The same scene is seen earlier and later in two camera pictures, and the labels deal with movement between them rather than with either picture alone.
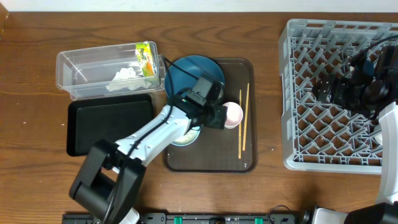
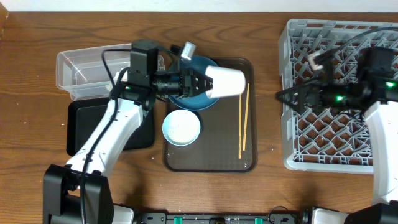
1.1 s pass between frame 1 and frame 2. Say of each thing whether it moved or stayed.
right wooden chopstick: stayed
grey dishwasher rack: stayed
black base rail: stayed
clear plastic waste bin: stayed
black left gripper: moved
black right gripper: moved
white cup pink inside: moved
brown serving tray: stayed
